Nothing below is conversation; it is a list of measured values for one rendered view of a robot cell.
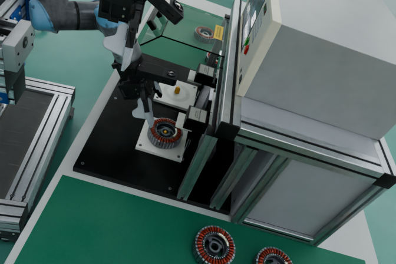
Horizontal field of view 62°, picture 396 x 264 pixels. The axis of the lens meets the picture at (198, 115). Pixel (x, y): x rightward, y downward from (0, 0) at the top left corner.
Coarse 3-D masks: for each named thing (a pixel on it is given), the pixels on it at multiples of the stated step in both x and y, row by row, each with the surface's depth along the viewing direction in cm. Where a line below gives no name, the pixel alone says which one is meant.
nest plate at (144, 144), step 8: (144, 128) 108; (144, 136) 106; (184, 136) 111; (136, 144) 103; (144, 144) 104; (152, 144) 105; (184, 144) 109; (152, 152) 103; (160, 152) 103; (168, 152) 104; (176, 152) 105; (176, 160) 104
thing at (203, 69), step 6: (198, 66) 120; (204, 66) 119; (192, 72) 121; (198, 72) 115; (204, 72) 117; (210, 72) 118; (192, 78) 119; (198, 78) 117; (204, 78) 117; (210, 78) 116; (204, 84) 118; (210, 84) 118
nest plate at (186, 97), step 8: (168, 88) 126; (184, 88) 129; (192, 88) 131; (168, 96) 123; (176, 96) 125; (184, 96) 126; (192, 96) 127; (168, 104) 121; (176, 104) 121; (184, 104) 123; (192, 104) 124
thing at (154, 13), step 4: (152, 12) 108; (156, 12) 108; (160, 12) 111; (152, 16) 105; (160, 16) 111; (148, 20) 103; (152, 20) 104; (148, 24) 104; (152, 24) 103; (152, 28) 104
